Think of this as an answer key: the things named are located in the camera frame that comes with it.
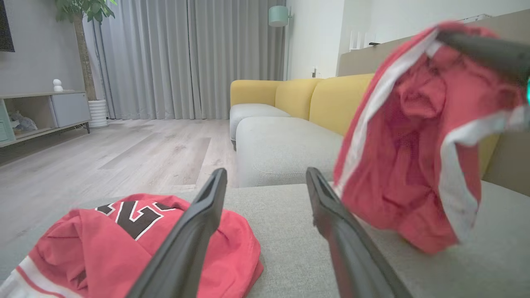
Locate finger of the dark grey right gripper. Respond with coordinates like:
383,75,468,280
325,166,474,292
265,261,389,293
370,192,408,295
437,31,530,83

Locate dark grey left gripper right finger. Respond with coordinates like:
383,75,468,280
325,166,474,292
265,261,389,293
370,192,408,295
306,167,414,298

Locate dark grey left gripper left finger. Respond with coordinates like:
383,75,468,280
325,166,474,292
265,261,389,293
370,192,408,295
126,168,228,298

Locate red jersey with white sleeves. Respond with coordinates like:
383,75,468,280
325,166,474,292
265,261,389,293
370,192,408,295
0,193,264,298

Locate red shorts with white trim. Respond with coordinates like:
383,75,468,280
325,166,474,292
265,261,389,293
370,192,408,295
332,22,530,255

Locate white slatted rack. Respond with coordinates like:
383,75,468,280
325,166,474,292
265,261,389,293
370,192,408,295
349,31,376,51

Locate white ribbed plant pot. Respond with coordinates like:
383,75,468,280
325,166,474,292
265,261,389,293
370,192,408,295
88,99,109,129

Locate grey wooden TV cabinet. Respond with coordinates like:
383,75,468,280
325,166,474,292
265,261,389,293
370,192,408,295
0,90,92,148

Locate grey pleated curtain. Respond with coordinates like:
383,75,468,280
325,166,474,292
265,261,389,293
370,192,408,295
83,0,286,120

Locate grey plush toy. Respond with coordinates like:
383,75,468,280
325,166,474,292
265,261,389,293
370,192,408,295
8,110,39,134

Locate green potted tree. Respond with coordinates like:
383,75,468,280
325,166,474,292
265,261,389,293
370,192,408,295
55,0,118,102

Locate teal shade floor lamp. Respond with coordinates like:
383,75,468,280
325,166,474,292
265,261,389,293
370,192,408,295
268,5,293,81

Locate black flat television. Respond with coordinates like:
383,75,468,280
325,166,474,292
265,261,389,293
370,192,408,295
0,0,15,53

